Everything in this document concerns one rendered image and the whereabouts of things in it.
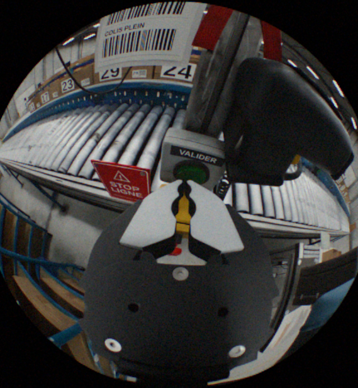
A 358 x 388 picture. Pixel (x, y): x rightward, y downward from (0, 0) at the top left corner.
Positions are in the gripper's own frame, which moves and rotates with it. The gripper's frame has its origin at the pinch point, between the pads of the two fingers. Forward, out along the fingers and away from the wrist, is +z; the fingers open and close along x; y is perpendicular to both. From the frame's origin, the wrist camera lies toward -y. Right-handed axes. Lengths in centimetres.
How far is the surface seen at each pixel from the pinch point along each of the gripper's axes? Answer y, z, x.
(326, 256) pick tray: 38, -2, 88
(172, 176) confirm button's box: 0.5, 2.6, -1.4
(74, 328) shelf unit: 25.0, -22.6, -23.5
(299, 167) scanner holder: -3.5, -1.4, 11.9
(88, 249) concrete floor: 78, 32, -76
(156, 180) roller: 10.4, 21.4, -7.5
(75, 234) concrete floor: 71, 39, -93
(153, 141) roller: 1.7, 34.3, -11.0
